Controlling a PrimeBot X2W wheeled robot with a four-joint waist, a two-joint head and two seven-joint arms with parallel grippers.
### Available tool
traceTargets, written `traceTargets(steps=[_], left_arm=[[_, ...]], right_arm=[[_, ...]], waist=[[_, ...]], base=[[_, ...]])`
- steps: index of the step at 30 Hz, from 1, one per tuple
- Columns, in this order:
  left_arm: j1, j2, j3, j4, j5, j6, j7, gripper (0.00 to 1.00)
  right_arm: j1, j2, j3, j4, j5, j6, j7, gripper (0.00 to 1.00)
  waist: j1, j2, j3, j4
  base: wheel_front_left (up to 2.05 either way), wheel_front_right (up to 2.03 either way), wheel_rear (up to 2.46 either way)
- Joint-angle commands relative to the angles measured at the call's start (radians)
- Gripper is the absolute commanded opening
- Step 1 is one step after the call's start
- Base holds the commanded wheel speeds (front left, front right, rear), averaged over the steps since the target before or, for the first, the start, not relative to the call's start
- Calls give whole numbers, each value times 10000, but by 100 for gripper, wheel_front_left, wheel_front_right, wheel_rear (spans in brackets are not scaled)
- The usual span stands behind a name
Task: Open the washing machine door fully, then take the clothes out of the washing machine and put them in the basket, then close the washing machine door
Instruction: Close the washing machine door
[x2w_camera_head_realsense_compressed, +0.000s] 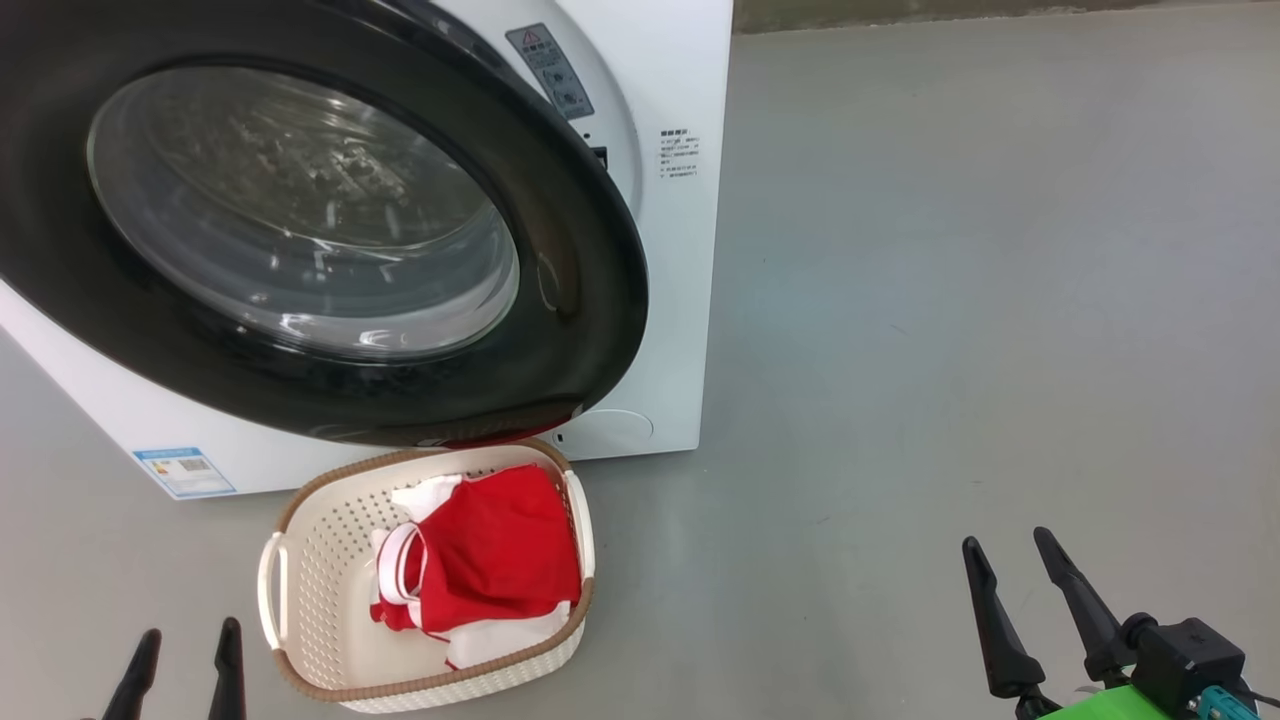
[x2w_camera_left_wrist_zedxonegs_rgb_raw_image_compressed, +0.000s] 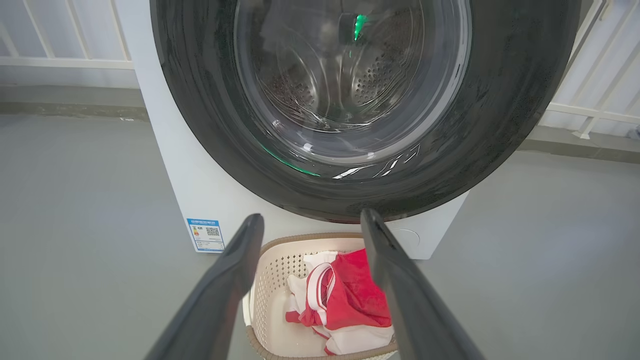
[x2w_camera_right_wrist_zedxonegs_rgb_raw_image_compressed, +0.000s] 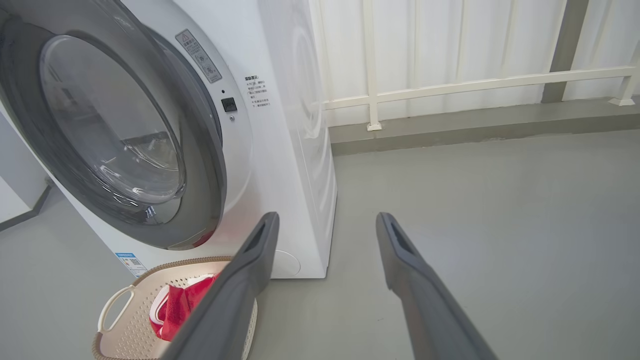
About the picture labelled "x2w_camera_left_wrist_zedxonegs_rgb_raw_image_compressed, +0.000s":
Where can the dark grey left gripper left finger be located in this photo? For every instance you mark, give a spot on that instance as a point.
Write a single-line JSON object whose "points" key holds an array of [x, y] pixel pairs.
{"points": [[215, 300]]}

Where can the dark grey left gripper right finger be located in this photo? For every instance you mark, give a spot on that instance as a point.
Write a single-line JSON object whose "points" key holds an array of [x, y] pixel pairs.
{"points": [[410, 300]]}

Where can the red jersey with white trim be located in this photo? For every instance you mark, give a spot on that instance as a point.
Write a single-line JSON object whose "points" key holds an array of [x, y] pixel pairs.
{"points": [[357, 295]]}

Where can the black round washer door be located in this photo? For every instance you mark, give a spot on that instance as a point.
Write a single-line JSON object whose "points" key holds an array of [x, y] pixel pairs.
{"points": [[500, 100]]}

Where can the cream perforated basket brown rim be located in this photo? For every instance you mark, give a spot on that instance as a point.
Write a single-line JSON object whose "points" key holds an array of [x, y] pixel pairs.
{"points": [[272, 300]]}

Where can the white front-load washing machine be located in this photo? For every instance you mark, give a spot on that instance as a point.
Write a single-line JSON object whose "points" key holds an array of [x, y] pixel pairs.
{"points": [[200, 190]]}

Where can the stainless steel washing machine drum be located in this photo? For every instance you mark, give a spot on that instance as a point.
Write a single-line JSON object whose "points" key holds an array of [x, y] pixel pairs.
{"points": [[370, 80]]}

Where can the round white filter cover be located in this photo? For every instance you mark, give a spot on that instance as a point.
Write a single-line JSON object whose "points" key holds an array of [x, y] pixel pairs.
{"points": [[407, 239]]}

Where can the blue energy label sticker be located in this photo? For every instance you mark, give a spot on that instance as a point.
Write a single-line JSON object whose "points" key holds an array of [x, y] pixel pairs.
{"points": [[205, 235]]}

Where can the white metal railing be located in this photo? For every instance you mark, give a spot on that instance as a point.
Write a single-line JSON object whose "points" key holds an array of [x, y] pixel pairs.
{"points": [[590, 112], [65, 63]]}

